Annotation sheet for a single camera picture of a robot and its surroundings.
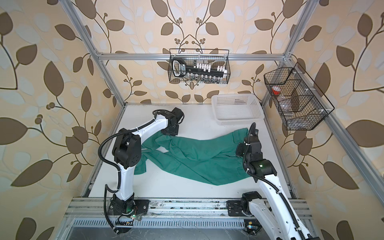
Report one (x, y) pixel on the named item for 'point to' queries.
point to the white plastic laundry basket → (236, 109)
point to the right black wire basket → (302, 105)
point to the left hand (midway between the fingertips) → (172, 131)
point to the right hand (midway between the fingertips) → (244, 145)
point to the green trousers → (209, 159)
